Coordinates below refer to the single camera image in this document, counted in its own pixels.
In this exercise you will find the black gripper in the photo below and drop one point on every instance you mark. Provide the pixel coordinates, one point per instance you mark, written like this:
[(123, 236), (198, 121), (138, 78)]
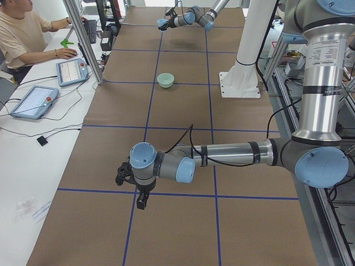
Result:
[(170, 22), (143, 189)]

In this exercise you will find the light blue plastic cup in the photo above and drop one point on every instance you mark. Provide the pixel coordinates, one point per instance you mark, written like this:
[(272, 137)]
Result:
[(162, 24)]

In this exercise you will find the pale green ceramic bowl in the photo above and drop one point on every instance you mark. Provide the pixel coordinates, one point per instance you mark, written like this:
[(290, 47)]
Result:
[(165, 80)]

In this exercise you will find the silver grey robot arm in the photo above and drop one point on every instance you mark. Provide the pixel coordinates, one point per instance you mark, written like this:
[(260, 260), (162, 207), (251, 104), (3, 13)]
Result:
[(192, 15), (312, 153)]

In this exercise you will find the black rectangular box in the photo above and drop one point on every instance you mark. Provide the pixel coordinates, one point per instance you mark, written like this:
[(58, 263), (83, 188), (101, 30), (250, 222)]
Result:
[(106, 40)]

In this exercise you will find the black keyboard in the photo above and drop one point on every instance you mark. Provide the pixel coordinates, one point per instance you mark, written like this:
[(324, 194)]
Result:
[(90, 27)]

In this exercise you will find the green clamp tool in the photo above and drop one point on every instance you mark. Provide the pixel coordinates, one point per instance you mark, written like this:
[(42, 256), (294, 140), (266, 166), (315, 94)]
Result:
[(65, 43)]

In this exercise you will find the far blue teach pendant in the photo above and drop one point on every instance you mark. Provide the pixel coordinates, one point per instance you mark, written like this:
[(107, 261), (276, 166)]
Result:
[(71, 72)]

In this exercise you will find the blue teach pendant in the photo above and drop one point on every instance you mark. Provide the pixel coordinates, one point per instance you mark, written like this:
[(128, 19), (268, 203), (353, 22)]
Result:
[(71, 72), (35, 102)]

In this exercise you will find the small black square puck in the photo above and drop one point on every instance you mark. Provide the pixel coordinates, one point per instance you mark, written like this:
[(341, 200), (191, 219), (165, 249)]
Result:
[(42, 140)]

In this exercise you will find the clear plastic bag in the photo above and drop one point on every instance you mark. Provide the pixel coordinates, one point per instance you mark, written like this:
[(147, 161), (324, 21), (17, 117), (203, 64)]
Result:
[(25, 208)]

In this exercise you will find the near blue teach pendant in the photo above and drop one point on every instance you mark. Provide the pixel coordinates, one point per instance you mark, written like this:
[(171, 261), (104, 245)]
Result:
[(35, 102)]

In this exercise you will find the seated person beige shirt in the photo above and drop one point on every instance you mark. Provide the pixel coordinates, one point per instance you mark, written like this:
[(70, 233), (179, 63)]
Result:
[(22, 38)]

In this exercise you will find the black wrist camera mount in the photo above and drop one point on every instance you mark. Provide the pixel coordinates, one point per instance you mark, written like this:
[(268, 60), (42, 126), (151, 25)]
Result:
[(171, 12), (125, 174)]

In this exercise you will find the white pedestal column base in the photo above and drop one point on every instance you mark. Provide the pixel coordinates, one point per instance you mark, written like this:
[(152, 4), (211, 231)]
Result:
[(241, 80)]

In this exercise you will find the aluminium frame post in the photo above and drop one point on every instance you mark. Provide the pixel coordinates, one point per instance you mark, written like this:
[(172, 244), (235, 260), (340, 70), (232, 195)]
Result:
[(83, 39)]

